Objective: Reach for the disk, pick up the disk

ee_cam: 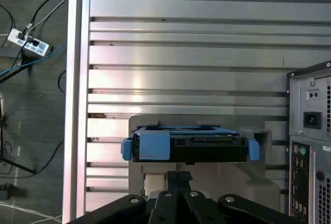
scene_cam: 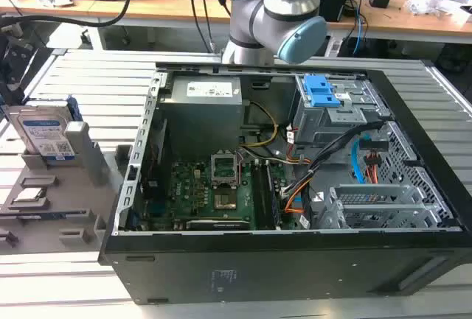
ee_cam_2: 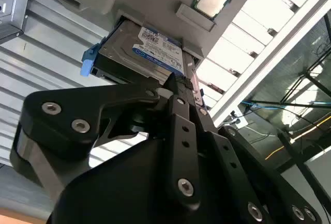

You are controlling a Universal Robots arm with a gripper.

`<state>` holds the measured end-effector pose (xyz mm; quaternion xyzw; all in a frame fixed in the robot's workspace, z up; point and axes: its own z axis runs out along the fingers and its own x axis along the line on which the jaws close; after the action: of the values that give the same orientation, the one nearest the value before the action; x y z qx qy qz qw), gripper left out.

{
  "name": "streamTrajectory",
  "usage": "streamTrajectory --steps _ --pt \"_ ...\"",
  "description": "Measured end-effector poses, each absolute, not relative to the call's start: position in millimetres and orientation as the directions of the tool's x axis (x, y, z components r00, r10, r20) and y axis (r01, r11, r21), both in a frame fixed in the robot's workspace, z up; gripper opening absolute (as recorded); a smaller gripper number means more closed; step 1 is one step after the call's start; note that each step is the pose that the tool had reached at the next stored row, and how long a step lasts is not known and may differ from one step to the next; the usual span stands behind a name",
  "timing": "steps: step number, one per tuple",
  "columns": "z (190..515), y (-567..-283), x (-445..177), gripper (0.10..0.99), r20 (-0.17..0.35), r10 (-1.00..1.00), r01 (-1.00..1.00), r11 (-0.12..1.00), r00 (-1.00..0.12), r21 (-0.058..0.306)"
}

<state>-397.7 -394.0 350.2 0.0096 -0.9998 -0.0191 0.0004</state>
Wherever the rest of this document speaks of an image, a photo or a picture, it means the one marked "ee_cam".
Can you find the black open PC case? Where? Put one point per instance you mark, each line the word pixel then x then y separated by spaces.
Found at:
pixel 305 182

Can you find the black stand legs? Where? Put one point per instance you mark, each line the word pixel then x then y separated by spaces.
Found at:
pixel 20 167

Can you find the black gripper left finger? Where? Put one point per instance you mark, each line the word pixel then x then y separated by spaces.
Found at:
pixel 170 208

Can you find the grey power supply unit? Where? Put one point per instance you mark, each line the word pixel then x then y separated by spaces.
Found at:
pixel 313 105

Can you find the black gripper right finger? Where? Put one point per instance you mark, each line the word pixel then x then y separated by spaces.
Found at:
pixel 191 208

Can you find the hard disk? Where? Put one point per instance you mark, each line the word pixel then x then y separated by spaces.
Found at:
pixel 207 151

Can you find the white power strip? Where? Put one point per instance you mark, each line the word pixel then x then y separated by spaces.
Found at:
pixel 15 36

